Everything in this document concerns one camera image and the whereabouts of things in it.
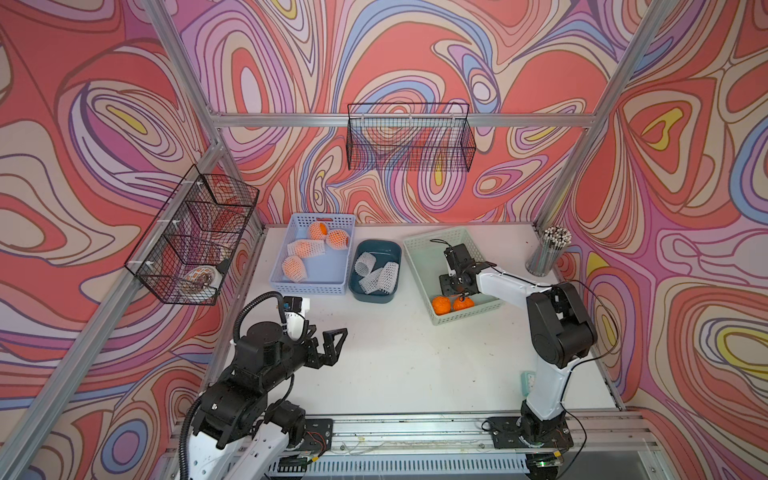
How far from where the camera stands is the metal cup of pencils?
0.93 m

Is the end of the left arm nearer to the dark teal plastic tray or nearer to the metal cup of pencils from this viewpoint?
the dark teal plastic tray

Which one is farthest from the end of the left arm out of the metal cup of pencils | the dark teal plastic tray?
the metal cup of pencils

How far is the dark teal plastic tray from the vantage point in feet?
3.23

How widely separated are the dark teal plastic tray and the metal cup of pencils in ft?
1.57
